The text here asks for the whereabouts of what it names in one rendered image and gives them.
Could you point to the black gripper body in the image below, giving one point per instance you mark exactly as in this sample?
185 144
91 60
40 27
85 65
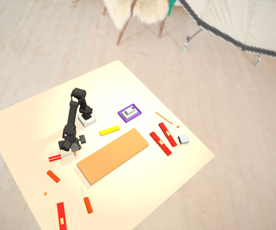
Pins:
82 140

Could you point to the orange flat panel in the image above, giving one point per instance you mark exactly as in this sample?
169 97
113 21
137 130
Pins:
97 165

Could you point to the yellow rectangular bar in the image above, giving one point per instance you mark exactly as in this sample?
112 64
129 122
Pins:
109 130

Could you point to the red flat block with small yellow cube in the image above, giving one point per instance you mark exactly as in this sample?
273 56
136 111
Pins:
167 134
61 216
160 143

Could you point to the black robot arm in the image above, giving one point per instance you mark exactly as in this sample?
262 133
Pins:
70 128

